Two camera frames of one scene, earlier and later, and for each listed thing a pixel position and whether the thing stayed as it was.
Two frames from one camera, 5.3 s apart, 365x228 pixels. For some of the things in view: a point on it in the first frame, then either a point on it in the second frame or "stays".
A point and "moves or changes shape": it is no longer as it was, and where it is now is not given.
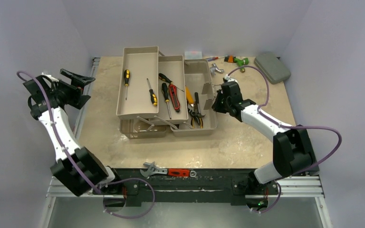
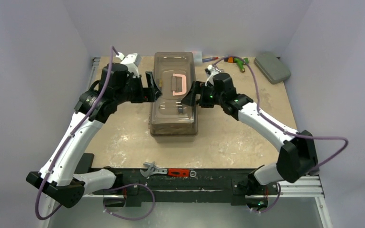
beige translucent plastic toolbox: [158, 94] moves or changes shape
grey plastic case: [272, 68] stays
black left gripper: [78, 99] to [144, 94]
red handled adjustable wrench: [174, 172] stays
